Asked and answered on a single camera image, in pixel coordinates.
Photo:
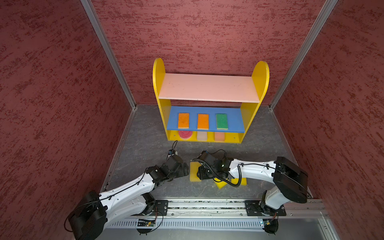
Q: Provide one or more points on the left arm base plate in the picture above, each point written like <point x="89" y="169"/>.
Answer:
<point x="157" y="207"/>

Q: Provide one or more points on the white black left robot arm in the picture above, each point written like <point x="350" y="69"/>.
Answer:
<point x="96" y="211"/>

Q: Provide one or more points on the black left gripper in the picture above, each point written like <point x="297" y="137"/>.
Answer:
<point x="183" y="170"/>

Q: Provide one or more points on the bright yellow diamond sponge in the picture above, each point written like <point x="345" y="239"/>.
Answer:
<point x="220" y="184"/>

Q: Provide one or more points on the peach orange sponge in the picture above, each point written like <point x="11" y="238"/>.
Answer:
<point x="219" y="136"/>

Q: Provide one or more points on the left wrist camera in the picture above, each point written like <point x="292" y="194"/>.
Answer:
<point x="172" y="152"/>

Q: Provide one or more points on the right circuit board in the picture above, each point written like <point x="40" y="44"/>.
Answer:
<point x="270" y="223"/>

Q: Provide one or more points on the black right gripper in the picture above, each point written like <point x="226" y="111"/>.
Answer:
<point x="201" y="170"/>

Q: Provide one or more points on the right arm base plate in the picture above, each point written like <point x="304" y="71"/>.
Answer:
<point x="254" y="208"/>

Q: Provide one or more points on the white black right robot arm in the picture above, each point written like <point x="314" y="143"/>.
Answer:
<point x="291" y="182"/>

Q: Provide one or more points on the aluminium mounting rail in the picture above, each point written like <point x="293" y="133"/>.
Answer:
<point x="210" y="208"/>

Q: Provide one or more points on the circuit board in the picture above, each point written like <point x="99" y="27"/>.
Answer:
<point x="146" y="223"/>
<point x="270" y="223"/>

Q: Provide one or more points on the left circuit board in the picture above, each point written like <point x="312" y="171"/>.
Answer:
<point x="146" y="223"/>

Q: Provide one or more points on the white sponge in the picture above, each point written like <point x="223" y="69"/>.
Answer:
<point x="202" y="136"/>

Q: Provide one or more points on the green yellow scouring sponge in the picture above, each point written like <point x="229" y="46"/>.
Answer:
<point x="222" y="122"/>

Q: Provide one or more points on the round pink smiley sponge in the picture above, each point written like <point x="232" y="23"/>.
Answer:
<point x="185" y="135"/>

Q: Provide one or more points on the bright yellow square sponge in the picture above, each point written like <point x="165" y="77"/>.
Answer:
<point x="243" y="181"/>

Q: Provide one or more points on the yellow shelf with coloured boards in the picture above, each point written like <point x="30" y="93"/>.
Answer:
<point x="249" y="92"/>

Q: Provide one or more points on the pale yellow sponge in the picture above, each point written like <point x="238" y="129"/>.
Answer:
<point x="194" y="167"/>

